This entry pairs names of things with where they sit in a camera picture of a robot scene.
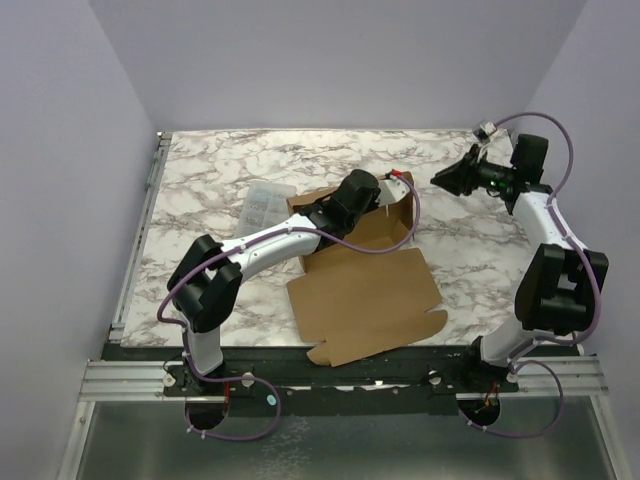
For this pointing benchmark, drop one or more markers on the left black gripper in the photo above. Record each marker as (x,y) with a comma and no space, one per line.
(374,202)

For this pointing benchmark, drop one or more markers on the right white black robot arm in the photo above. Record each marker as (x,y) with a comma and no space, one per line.
(558,297)

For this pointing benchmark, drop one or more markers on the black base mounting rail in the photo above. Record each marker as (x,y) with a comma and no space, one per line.
(421,379)

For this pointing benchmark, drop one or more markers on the brown cardboard box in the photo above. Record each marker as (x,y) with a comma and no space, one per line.
(369,296)

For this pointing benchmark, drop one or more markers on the clear plastic screw organizer box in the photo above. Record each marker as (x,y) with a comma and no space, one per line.
(265,206)

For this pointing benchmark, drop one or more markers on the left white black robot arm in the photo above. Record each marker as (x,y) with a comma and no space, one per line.
(205,285)

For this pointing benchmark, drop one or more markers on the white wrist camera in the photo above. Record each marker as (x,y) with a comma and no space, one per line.
(484,132)
(393,189)

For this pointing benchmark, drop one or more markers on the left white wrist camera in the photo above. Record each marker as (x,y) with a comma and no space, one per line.
(393,189)

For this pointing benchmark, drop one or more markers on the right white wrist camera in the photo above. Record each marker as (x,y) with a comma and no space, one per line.
(484,132)

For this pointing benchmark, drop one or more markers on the aluminium extrusion frame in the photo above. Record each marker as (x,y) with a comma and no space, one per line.
(85,409)

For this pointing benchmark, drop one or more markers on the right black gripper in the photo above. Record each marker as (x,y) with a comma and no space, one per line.
(470,173)

